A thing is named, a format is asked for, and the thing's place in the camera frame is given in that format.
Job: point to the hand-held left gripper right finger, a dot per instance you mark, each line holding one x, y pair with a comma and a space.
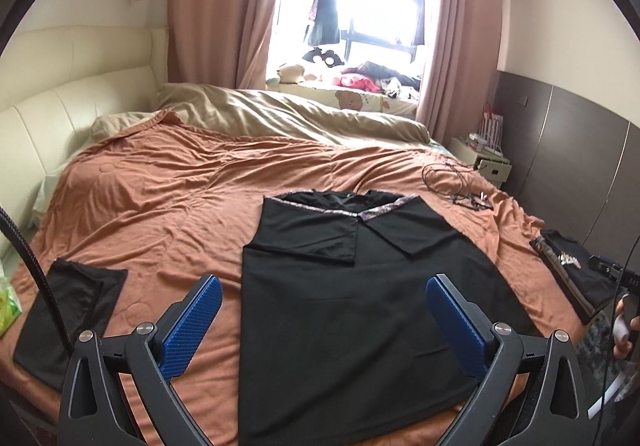
457, 326

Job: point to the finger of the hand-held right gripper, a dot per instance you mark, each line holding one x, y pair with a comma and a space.
602, 266

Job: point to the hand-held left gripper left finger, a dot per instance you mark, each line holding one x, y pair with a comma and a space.
192, 321

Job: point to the black t-shirt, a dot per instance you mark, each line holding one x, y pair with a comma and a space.
350, 326

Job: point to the stack of folded dark clothes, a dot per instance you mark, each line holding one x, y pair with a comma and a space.
570, 266

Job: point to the dark clothes pile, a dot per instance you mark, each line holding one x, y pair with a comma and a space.
395, 75

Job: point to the person's right hand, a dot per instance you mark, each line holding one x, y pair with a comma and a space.
635, 326

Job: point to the bed with orange sheet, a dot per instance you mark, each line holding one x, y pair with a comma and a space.
175, 206

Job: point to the small white gadget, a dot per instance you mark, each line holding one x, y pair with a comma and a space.
482, 197

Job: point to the small folded black cloth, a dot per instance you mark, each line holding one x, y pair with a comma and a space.
60, 306

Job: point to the cream nightstand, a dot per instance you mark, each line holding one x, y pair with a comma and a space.
492, 168

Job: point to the striped paper bag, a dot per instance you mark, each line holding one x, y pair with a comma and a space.
492, 130

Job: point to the green tissue pack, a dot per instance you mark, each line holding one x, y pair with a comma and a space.
7, 311

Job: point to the beige duvet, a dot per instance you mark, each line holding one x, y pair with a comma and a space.
280, 115

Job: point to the cream padded headboard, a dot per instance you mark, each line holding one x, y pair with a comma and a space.
60, 115

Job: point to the bear print bench cushion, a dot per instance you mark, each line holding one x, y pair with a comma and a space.
350, 101

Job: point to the red plush toy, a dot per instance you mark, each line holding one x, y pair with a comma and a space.
360, 81

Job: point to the beige bear plush toy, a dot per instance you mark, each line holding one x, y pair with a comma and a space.
291, 73

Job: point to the pink curtain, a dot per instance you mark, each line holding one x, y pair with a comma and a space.
460, 25
215, 0

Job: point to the black and white plush toy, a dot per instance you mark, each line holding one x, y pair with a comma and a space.
322, 56

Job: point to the window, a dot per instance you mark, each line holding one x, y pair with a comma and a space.
380, 39

